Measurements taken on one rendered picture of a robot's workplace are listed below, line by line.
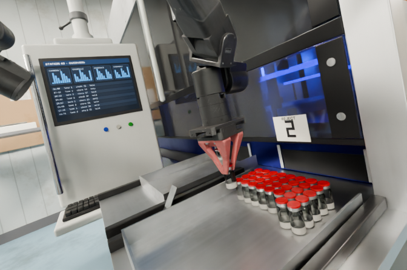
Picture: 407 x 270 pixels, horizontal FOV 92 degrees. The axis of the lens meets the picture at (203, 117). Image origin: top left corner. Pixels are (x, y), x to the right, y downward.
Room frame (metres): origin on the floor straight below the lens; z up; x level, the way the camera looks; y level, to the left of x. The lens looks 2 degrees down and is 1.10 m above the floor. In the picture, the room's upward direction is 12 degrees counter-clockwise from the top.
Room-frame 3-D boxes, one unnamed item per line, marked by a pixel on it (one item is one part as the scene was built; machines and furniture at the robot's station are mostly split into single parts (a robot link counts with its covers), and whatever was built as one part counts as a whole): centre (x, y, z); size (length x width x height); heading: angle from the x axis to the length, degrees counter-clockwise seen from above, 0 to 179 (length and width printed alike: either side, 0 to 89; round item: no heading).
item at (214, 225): (0.34, -0.02, 0.90); 0.34 x 0.26 x 0.04; 121
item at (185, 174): (0.69, 0.06, 0.90); 0.34 x 0.26 x 0.04; 121
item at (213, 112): (0.38, -0.02, 1.09); 0.10 x 0.07 x 0.07; 136
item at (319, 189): (0.41, -0.13, 0.90); 0.18 x 0.02 x 0.05; 31
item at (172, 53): (0.91, 0.08, 1.51); 0.47 x 0.01 x 0.59; 31
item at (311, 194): (0.40, -0.11, 0.90); 0.18 x 0.02 x 0.05; 31
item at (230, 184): (0.38, -0.03, 0.96); 0.02 x 0.02 x 0.04
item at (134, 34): (1.37, 0.36, 1.51); 0.49 x 0.01 x 0.59; 31
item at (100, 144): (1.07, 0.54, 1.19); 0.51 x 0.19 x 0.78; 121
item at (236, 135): (0.38, -0.02, 1.02); 0.07 x 0.07 x 0.09; 46
